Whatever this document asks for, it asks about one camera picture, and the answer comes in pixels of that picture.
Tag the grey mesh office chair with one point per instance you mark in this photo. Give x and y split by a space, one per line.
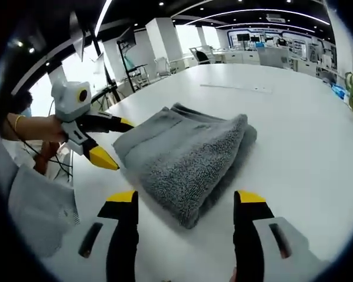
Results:
38 205

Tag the person's left hand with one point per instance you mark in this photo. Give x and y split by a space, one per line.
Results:
50 127

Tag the person's right hand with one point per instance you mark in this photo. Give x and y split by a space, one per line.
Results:
233 275

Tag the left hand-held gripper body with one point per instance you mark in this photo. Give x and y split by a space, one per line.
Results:
69 100

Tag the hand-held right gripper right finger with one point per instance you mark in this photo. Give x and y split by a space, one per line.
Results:
250 232

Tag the grey mesh-back office chair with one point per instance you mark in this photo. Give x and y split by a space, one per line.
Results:
273 57

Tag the black display stand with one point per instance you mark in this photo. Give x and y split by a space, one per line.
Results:
126 38

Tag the white table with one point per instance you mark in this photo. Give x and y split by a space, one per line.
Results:
282 141

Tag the ceiling air conditioner unit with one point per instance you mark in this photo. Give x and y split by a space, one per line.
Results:
275 17

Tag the white frame chair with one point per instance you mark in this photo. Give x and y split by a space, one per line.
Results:
163 66

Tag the blue packet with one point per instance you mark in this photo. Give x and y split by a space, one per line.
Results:
338 92

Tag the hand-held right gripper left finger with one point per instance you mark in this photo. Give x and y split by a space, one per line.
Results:
123 229

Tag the black office chair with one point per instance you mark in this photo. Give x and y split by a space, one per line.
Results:
203 56

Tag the person's head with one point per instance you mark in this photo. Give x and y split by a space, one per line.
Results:
20 101

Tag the grey towel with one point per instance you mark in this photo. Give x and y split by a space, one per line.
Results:
179 158

